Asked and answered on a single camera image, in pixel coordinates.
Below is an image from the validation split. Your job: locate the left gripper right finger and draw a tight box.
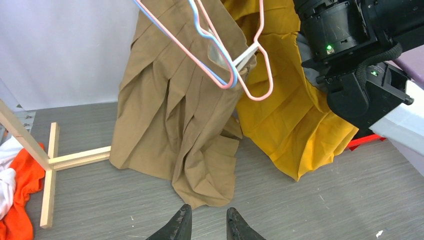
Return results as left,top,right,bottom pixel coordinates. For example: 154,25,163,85
226,207,266,240

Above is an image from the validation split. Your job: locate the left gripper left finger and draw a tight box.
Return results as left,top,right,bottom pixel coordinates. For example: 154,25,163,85
146,204,193,240

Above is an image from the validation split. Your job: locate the yellow pleated skirt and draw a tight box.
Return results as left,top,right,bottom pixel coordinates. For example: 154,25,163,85
236,0,358,181

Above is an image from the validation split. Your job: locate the tan brown garment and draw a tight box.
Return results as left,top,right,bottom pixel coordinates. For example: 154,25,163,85
109,13,244,208

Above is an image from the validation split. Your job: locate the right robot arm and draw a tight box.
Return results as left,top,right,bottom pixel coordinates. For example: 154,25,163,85
294,0,424,155

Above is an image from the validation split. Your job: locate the red plastic bin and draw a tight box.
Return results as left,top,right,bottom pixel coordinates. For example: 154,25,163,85
346,133,386,151

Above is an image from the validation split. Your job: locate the orange cloth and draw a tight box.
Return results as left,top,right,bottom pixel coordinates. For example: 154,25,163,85
0,149,45,240

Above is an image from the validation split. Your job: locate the white cloth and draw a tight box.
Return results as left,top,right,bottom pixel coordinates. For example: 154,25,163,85
0,136,23,219

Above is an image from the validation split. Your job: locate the wooden clothes rack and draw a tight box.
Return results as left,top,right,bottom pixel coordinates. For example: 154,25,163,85
0,101,111,229

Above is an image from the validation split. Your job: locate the blue wire hanger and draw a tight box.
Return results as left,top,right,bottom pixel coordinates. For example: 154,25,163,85
134,0,238,89

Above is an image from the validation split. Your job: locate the aluminium rail frame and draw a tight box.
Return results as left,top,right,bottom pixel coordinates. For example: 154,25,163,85
0,104,36,145

